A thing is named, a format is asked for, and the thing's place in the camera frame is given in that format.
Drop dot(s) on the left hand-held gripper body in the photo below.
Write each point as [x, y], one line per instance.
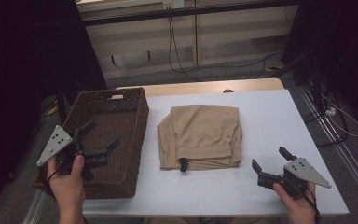
[56, 141]

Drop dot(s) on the white wall socket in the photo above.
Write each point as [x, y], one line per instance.
[173, 3]

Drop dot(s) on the black curtain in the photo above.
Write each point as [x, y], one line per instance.
[345, 46]
[28, 62]

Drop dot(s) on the aluminium floor rail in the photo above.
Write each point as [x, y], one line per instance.
[35, 207]
[348, 155]

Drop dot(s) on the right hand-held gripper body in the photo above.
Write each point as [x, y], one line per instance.
[304, 172]

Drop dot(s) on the person's left hand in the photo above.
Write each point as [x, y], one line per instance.
[66, 186]

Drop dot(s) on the brown wicker basket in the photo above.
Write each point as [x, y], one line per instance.
[121, 130]

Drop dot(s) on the khaki pants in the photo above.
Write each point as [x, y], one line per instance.
[202, 133]

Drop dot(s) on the white plug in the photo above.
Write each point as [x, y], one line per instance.
[330, 111]

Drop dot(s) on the black metal bar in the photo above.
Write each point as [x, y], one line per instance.
[183, 12]

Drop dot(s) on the person's right hand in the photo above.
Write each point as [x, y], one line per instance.
[300, 205]

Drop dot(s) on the light wooden cabinet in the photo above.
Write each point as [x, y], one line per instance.
[223, 37]

